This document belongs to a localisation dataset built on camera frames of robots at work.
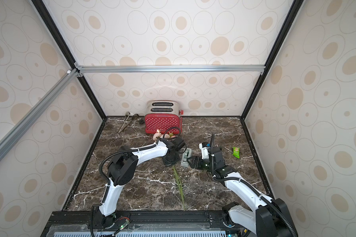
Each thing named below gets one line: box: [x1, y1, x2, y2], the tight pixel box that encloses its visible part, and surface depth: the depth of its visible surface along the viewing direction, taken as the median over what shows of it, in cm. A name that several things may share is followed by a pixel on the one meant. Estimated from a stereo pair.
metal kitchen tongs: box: [116, 111, 140, 134], surface depth 119 cm
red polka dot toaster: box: [144, 99, 184, 134], surface depth 103 cm
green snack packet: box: [232, 146, 240, 159], surface depth 100 cm
